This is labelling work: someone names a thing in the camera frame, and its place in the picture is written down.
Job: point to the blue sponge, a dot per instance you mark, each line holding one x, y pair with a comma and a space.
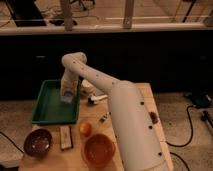
67, 98

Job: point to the orange bowl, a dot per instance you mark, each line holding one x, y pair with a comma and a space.
98, 150

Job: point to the white handled brush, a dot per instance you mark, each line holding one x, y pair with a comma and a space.
93, 100

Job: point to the brown pinecone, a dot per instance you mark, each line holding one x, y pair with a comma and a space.
154, 117

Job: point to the orange fruit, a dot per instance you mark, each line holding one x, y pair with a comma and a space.
85, 128

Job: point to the metal fork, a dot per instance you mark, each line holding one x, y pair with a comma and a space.
104, 117

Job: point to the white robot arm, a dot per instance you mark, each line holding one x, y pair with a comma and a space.
138, 142

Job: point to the black rectangular eraser block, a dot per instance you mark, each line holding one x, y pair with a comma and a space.
65, 137

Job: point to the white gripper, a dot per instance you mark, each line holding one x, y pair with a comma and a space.
69, 82

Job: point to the white round container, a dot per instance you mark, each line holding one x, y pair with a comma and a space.
87, 87

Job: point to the purple bowl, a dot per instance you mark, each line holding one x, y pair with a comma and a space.
37, 143

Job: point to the green plastic tray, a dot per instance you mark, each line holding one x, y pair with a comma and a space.
49, 108

